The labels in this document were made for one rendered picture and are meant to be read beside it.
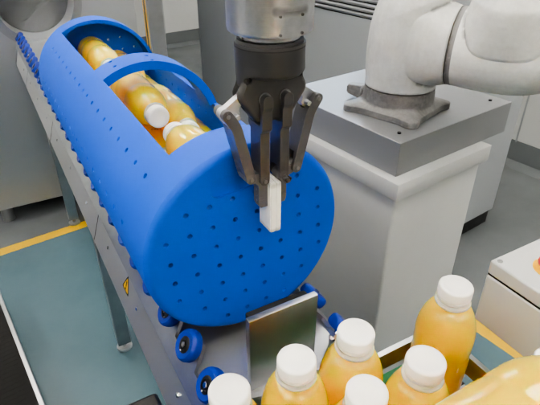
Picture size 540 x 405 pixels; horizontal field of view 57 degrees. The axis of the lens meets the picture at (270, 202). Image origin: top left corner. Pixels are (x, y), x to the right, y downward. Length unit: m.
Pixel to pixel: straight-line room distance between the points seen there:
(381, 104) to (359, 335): 0.67
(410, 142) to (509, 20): 0.27
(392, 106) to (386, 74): 0.07
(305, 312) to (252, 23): 0.36
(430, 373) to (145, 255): 0.34
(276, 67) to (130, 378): 1.60
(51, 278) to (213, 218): 1.93
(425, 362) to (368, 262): 0.68
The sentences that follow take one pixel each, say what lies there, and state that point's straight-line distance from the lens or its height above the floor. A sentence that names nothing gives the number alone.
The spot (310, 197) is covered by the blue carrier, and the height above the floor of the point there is 1.14.
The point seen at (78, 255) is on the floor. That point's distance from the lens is 2.59.
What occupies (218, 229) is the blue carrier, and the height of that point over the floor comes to 1.13.
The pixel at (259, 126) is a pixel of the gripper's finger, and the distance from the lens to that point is 0.55.
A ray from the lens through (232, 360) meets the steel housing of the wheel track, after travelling 0.73.
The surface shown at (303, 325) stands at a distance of 0.67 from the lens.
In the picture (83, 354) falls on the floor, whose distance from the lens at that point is 2.10.
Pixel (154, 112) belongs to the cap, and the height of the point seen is 1.16.
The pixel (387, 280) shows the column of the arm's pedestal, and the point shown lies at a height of 0.73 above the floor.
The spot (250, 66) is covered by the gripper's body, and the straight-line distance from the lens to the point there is 0.51.
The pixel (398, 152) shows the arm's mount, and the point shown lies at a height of 1.06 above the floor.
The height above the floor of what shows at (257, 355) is 0.99.
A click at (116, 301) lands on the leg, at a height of 0.25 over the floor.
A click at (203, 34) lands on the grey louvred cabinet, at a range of 3.71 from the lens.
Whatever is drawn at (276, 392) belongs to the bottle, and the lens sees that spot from 0.52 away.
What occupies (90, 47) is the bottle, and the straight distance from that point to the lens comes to 1.29.
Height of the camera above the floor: 1.48
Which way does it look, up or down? 32 degrees down
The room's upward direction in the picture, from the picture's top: straight up
